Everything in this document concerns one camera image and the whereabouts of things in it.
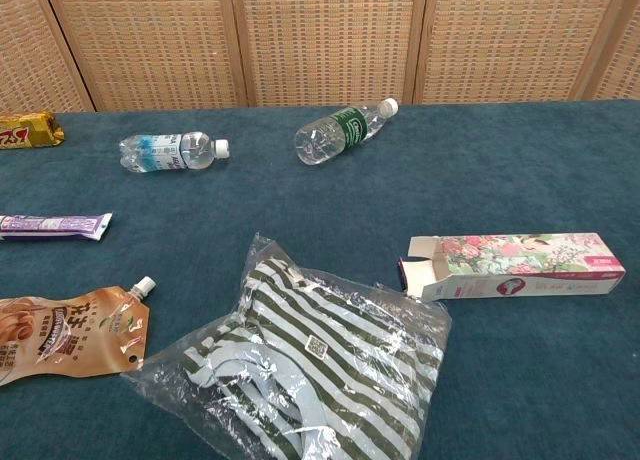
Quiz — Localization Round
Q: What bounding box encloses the floral carton box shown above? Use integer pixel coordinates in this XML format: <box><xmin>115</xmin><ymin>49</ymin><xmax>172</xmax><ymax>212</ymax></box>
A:
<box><xmin>397</xmin><ymin>232</ymin><xmax>627</xmax><ymax>302</ymax></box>

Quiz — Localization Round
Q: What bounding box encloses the clear bottle blue label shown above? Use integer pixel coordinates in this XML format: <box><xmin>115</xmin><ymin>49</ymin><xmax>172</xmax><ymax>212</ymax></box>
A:
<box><xmin>118</xmin><ymin>131</ymin><xmax>231</xmax><ymax>174</ymax></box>

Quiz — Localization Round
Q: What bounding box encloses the woven bamboo folding screen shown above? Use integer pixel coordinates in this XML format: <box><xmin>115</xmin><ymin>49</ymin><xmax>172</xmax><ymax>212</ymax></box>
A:
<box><xmin>0</xmin><ymin>0</ymin><xmax>640</xmax><ymax>114</ymax></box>

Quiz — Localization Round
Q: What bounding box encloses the purple white toothpaste tube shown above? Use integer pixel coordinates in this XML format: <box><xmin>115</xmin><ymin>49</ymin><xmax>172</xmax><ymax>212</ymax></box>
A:
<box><xmin>0</xmin><ymin>212</ymin><xmax>114</xmax><ymax>243</ymax></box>

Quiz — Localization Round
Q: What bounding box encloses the striped cloth in plastic bag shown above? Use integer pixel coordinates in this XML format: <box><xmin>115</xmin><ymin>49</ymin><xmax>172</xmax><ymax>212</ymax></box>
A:
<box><xmin>121</xmin><ymin>232</ymin><xmax>454</xmax><ymax>460</ymax></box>

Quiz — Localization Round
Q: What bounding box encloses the gold snack package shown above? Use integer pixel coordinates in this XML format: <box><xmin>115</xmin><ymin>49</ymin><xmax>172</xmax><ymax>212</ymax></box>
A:
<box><xmin>0</xmin><ymin>110</ymin><xmax>66</xmax><ymax>150</ymax></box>

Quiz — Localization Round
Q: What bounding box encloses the brown spout pouch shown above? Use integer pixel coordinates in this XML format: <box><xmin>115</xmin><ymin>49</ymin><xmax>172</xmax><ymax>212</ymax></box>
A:
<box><xmin>0</xmin><ymin>275</ymin><xmax>157</xmax><ymax>386</ymax></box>

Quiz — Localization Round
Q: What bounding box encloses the teal table cover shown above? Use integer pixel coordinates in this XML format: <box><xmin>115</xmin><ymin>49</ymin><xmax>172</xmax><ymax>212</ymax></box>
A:
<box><xmin>0</xmin><ymin>98</ymin><xmax>640</xmax><ymax>460</ymax></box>

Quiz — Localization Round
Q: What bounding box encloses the clear bottle green label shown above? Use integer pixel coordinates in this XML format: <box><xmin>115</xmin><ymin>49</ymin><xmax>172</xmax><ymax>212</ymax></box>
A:
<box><xmin>293</xmin><ymin>97</ymin><xmax>400</xmax><ymax>167</ymax></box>

